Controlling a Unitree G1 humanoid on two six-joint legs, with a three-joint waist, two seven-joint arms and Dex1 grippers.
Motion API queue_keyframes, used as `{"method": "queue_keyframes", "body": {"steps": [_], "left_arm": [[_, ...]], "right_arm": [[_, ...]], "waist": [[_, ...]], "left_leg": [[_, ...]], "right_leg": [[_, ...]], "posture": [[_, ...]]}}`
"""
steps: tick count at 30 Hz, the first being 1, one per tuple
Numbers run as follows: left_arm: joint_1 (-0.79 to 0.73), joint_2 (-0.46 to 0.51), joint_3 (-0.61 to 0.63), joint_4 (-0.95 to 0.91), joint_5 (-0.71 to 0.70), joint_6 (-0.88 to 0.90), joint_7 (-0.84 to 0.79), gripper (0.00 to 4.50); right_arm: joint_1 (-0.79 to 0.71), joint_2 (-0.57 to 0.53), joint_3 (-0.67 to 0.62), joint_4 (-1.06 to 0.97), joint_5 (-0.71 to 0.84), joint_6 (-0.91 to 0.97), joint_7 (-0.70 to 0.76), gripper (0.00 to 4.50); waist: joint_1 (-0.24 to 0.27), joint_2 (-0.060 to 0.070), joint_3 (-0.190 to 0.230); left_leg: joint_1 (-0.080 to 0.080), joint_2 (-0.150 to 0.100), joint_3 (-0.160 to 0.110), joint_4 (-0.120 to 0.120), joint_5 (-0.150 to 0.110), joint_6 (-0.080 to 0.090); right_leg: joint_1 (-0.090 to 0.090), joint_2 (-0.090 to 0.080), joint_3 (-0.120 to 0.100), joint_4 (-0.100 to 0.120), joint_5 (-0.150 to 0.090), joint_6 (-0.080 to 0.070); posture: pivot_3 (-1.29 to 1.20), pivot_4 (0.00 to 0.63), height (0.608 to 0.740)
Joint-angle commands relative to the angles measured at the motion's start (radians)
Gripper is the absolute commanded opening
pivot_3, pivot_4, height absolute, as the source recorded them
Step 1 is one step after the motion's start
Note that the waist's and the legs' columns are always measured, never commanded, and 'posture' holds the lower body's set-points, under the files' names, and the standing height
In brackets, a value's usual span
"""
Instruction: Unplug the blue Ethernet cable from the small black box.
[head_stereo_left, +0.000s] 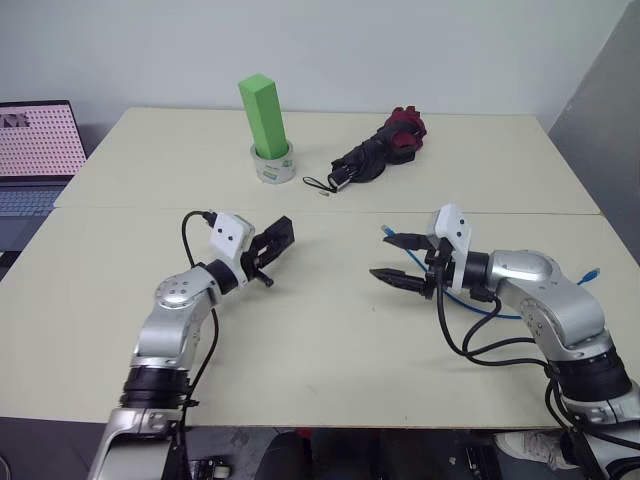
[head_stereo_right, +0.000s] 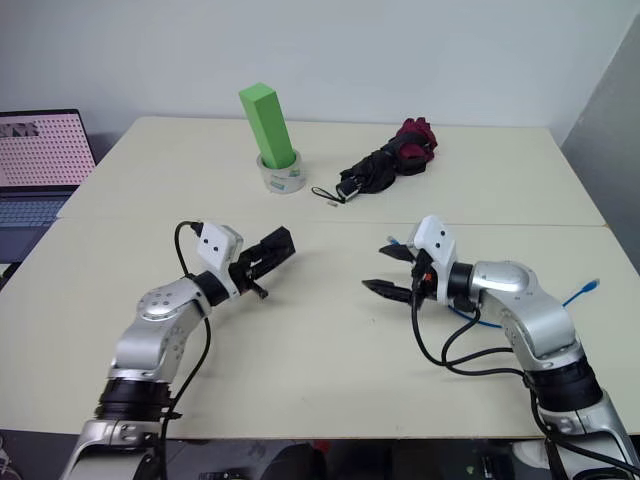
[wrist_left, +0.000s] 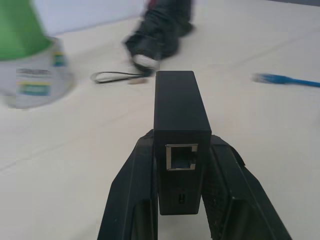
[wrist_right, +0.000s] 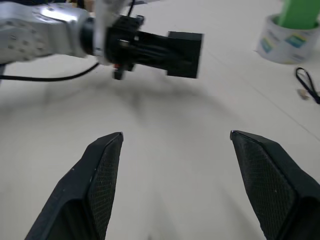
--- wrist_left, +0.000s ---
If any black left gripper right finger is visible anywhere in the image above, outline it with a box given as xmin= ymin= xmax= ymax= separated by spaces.
xmin=200 ymin=134 xmax=294 ymax=240

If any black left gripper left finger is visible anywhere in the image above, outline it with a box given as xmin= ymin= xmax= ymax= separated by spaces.
xmin=96 ymin=129 xmax=159 ymax=240

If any small black box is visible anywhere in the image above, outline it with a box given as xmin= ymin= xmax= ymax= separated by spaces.
xmin=153 ymin=70 xmax=213 ymax=216

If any green and silver labelled container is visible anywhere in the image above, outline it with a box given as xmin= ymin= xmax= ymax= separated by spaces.
xmin=0 ymin=0 xmax=76 ymax=110

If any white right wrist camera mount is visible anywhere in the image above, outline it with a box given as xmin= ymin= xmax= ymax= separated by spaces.
xmin=133 ymin=53 xmax=161 ymax=71

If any thin black cable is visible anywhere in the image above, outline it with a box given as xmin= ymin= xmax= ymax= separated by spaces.
xmin=91 ymin=71 xmax=149 ymax=85

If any blue Ethernet cable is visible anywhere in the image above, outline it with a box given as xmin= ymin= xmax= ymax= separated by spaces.
xmin=251 ymin=72 xmax=320 ymax=89

